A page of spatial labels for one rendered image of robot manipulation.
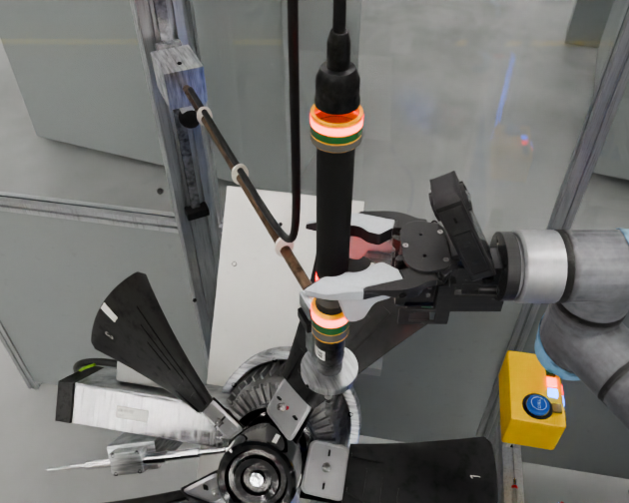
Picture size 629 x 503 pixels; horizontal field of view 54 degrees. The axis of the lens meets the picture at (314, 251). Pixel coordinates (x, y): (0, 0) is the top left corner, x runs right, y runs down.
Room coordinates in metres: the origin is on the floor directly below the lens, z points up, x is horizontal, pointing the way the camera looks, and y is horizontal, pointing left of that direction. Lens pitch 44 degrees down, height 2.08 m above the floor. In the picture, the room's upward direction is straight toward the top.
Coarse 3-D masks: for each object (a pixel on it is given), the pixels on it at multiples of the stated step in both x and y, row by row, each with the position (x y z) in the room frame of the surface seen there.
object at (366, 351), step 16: (384, 304) 0.58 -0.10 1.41; (368, 320) 0.57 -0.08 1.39; (384, 320) 0.56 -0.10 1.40; (304, 336) 0.59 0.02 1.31; (352, 336) 0.55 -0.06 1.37; (368, 336) 0.55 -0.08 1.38; (384, 336) 0.54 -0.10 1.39; (400, 336) 0.53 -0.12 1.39; (304, 352) 0.57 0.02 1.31; (352, 352) 0.53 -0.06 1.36; (368, 352) 0.52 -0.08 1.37; (384, 352) 0.52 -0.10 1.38; (288, 368) 0.56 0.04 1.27; (304, 384) 0.52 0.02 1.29; (304, 400) 0.50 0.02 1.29; (320, 400) 0.49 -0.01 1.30
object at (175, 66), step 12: (156, 48) 1.03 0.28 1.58; (168, 48) 1.04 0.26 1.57; (180, 48) 1.04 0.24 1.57; (156, 60) 0.99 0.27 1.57; (168, 60) 0.99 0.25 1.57; (180, 60) 0.99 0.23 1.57; (192, 60) 0.99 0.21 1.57; (156, 72) 1.01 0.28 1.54; (168, 72) 0.95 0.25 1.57; (180, 72) 0.96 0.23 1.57; (192, 72) 0.97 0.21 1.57; (168, 84) 0.95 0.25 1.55; (180, 84) 0.96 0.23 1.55; (192, 84) 0.96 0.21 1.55; (204, 84) 0.97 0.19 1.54; (168, 96) 0.95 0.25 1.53; (180, 96) 0.95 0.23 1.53; (204, 96) 0.97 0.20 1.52
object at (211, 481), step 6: (216, 474) 0.43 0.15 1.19; (204, 480) 0.42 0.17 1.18; (210, 480) 0.43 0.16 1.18; (216, 480) 0.43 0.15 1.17; (192, 486) 0.42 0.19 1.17; (198, 486) 0.42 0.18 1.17; (210, 486) 0.43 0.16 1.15; (216, 486) 0.43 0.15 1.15; (186, 492) 0.42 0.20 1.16; (192, 492) 0.42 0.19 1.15; (198, 492) 0.42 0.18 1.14; (204, 492) 0.43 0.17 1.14; (210, 492) 0.43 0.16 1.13; (204, 498) 0.43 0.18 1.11; (210, 498) 0.43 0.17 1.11; (216, 498) 0.43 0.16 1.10; (222, 498) 0.43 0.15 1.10
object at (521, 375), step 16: (512, 352) 0.74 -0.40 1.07; (512, 368) 0.70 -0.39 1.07; (528, 368) 0.70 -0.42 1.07; (544, 368) 0.70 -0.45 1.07; (512, 384) 0.67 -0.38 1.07; (528, 384) 0.67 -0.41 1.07; (544, 384) 0.67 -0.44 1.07; (560, 384) 0.67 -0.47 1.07; (512, 400) 0.63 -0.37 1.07; (560, 400) 0.63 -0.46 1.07; (512, 416) 0.60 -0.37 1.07; (528, 416) 0.60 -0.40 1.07; (544, 416) 0.60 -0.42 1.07; (560, 416) 0.60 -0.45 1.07; (512, 432) 0.59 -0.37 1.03; (528, 432) 0.59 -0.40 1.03; (544, 432) 0.58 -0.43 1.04; (560, 432) 0.58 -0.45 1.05; (544, 448) 0.58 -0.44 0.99
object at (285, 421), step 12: (288, 384) 0.54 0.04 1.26; (276, 396) 0.53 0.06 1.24; (288, 396) 0.52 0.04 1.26; (300, 396) 0.51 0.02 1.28; (276, 408) 0.52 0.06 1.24; (300, 408) 0.49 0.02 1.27; (276, 420) 0.50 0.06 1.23; (288, 420) 0.49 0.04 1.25; (300, 420) 0.47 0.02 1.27; (288, 432) 0.47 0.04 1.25
